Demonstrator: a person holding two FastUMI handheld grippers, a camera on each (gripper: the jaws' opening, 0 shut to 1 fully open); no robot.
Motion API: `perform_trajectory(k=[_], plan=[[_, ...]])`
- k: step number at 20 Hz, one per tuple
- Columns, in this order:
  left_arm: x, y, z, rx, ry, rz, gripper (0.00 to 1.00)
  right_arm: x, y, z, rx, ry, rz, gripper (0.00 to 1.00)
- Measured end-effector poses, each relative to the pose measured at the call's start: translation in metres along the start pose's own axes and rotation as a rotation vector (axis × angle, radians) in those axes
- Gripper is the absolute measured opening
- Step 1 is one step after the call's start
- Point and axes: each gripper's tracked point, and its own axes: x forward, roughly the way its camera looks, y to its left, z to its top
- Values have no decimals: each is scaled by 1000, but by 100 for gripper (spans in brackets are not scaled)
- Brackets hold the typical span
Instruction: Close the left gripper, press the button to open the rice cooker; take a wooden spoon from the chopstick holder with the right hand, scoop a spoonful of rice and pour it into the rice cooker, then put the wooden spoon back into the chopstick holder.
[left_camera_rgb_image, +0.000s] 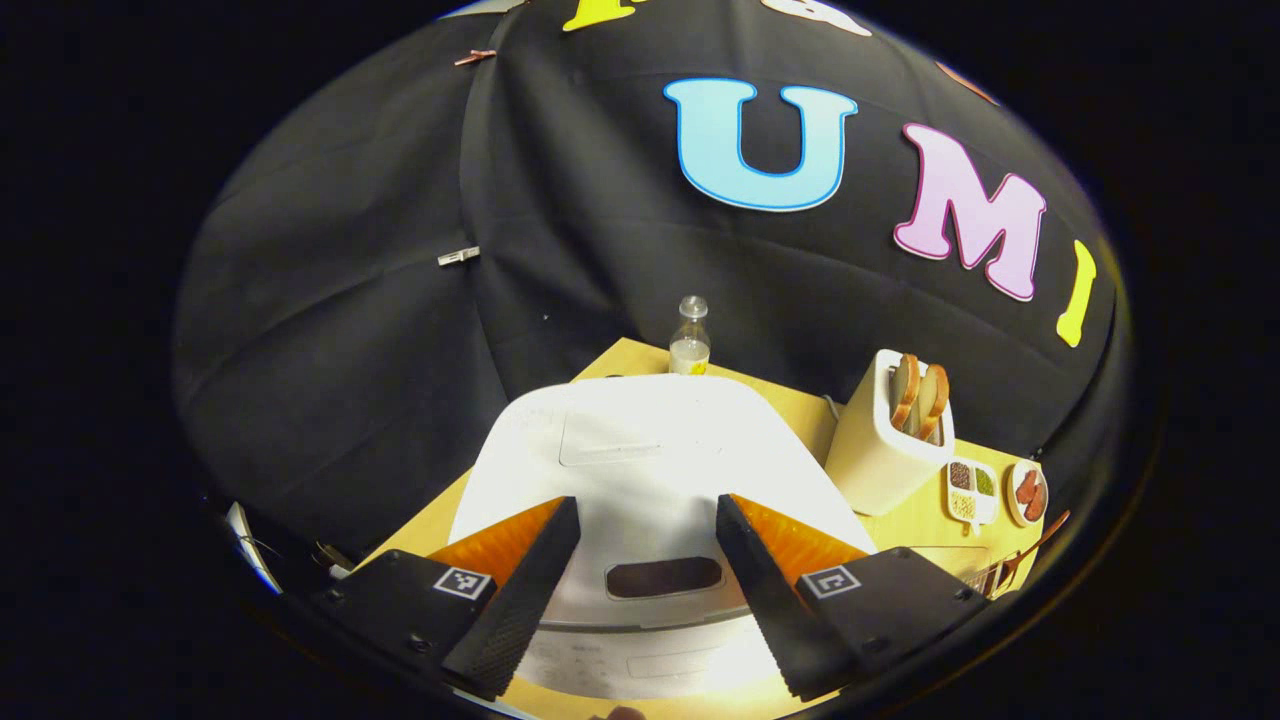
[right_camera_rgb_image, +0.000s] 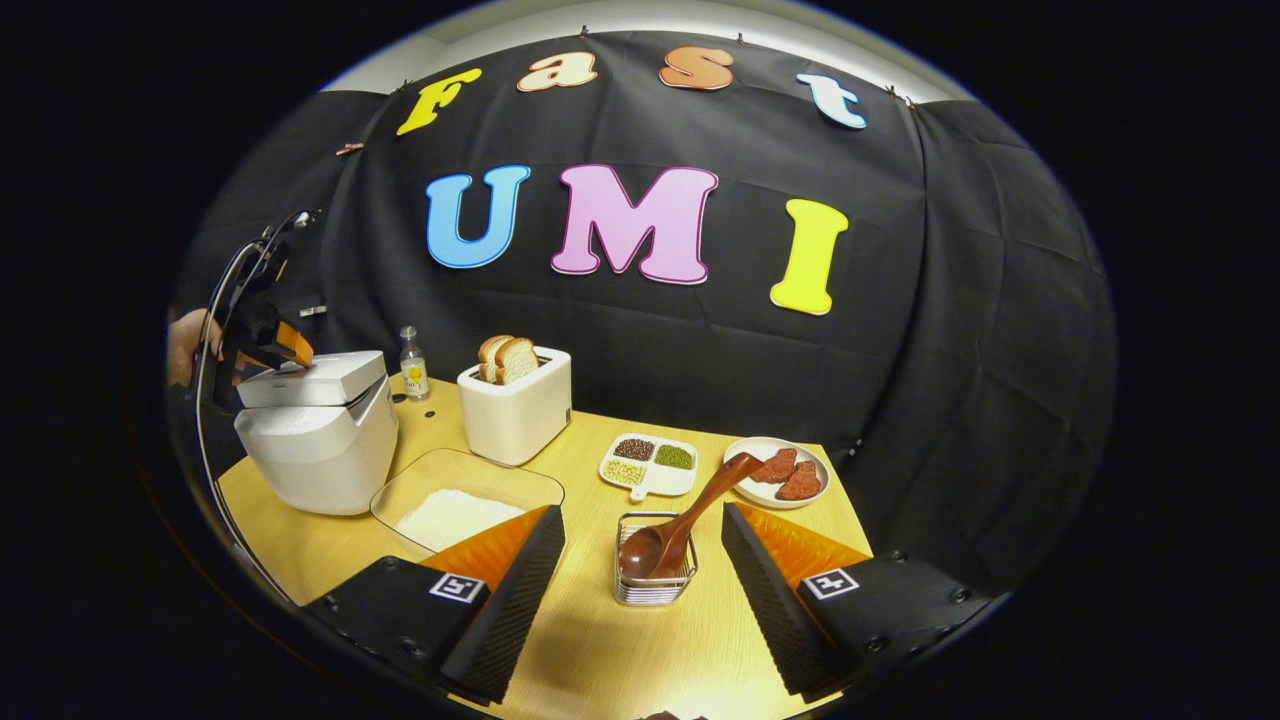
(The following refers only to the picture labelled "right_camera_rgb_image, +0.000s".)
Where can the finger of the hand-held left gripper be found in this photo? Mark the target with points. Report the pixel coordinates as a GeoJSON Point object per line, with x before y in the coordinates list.
{"type": "Point", "coordinates": [280, 345]}

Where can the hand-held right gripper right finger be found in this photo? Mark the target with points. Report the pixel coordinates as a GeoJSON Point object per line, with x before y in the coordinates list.
{"type": "Point", "coordinates": [770, 610]}

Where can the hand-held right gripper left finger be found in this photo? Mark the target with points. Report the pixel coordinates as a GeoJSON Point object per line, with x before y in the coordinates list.
{"type": "Point", "coordinates": [515, 600]}

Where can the white rice cooker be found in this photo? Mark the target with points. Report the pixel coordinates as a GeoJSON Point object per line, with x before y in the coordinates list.
{"type": "Point", "coordinates": [320, 450]}

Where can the brown wooden spoon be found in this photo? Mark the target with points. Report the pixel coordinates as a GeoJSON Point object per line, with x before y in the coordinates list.
{"type": "Point", "coordinates": [700, 510]}

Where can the round white plate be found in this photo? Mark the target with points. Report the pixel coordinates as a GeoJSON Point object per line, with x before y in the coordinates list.
{"type": "Point", "coordinates": [740, 490]}

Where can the red meat piece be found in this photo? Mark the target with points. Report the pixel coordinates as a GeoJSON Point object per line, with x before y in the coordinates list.
{"type": "Point", "coordinates": [800, 482]}
{"type": "Point", "coordinates": [775, 466]}

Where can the small clear glass bottle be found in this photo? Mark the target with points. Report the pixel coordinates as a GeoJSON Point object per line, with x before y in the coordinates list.
{"type": "Point", "coordinates": [414, 372]}

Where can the clear glass tray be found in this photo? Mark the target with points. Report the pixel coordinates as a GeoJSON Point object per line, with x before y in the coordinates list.
{"type": "Point", "coordinates": [440, 470]}

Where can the white divided bean dish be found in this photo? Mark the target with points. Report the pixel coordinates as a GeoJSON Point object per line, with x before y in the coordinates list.
{"type": "Point", "coordinates": [655, 480]}

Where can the white toaster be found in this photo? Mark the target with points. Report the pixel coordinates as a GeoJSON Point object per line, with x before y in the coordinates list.
{"type": "Point", "coordinates": [520, 420]}

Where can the bread slice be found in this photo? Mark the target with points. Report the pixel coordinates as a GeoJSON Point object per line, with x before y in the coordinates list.
{"type": "Point", "coordinates": [518, 360]}
{"type": "Point", "coordinates": [488, 355]}

